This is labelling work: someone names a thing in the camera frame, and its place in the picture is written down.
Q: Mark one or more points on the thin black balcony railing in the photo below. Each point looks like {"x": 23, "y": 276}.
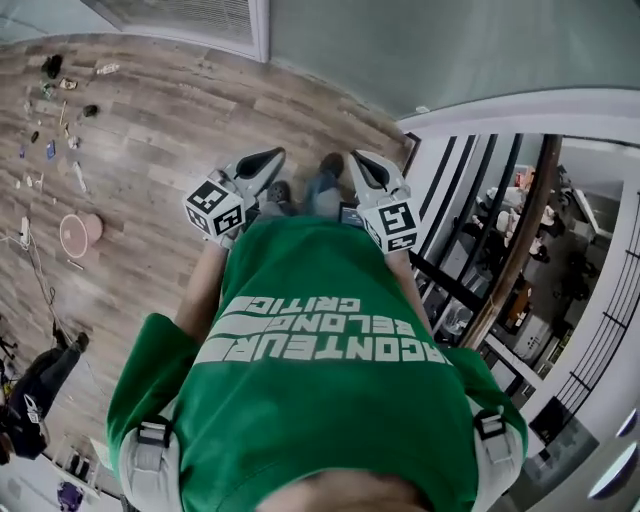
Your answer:
{"x": 612, "y": 320}

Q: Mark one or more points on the purple item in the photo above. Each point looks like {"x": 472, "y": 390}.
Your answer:
{"x": 70, "y": 495}

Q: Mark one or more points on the dark slip-on shoe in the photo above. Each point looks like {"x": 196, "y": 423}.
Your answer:
{"x": 277, "y": 197}
{"x": 332, "y": 164}

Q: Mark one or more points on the person's left forearm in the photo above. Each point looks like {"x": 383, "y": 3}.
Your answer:
{"x": 205, "y": 290}

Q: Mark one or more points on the clear plastic bottle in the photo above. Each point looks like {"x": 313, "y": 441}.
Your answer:
{"x": 107, "y": 68}

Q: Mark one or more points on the black tripod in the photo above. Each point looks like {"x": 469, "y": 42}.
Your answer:
{"x": 7, "y": 350}

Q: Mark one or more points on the white crumpled item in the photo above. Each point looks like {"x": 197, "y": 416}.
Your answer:
{"x": 73, "y": 142}

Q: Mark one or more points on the small black screen device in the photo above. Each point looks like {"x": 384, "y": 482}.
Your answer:
{"x": 351, "y": 215}

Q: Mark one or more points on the wooden-topped black stair railing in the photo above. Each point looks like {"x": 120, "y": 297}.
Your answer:
{"x": 551, "y": 155}

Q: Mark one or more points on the green bottle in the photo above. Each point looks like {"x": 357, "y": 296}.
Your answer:
{"x": 47, "y": 90}

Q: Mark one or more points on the white power strip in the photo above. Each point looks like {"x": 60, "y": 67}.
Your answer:
{"x": 25, "y": 232}

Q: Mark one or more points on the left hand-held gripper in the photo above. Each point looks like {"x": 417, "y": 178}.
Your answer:
{"x": 215, "y": 210}

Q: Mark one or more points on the blue card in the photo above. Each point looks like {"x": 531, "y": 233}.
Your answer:
{"x": 50, "y": 150}

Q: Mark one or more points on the small dark oval object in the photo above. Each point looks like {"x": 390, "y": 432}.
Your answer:
{"x": 34, "y": 136}

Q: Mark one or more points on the person's head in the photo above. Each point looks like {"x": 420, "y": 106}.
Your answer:
{"x": 355, "y": 492}

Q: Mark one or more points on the black round object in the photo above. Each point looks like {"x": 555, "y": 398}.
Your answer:
{"x": 90, "y": 110}

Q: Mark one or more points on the person's right forearm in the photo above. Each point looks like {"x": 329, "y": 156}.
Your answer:
{"x": 407, "y": 285}

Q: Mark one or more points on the long white tube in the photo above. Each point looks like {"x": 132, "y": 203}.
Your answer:
{"x": 80, "y": 176}

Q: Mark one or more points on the thin wooden stick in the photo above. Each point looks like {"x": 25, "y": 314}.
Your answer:
{"x": 63, "y": 112}

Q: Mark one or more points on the blue jeans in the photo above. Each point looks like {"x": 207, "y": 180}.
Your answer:
{"x": 320, "y": 192}

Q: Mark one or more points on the pink waste bin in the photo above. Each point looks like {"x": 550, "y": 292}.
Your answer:
{"x": 92, "y": 227}

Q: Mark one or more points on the black cloth lump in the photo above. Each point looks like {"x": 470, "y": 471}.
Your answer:
{"x": 52, "y": 66}

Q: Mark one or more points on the grey dome pendant lamp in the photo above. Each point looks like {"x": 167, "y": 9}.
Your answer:
{"x": 617, "y": 472}
{"x": 630, "y": 422}

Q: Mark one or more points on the person in green shirt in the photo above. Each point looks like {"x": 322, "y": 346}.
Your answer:
{"x": 320, "y": 400}

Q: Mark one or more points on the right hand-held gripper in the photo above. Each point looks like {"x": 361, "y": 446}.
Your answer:
{"x": 395, "y": 225}

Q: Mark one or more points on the tan snack packet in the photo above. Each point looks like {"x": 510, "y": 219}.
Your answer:
{"x": 68, "y": 83}

